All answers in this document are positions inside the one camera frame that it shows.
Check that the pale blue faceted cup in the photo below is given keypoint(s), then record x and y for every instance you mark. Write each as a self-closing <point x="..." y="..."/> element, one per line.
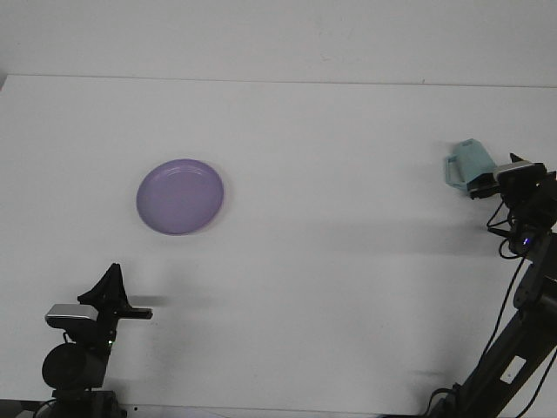
<point x="472" y="163"/>

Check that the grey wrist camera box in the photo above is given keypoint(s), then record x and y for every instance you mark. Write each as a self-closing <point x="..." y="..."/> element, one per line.
<point x="518" y="170"/>
<point x="69" y="312"/>

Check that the pale purple round plate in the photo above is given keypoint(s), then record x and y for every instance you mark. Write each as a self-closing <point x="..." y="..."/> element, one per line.
<point x="180" y="198"/>

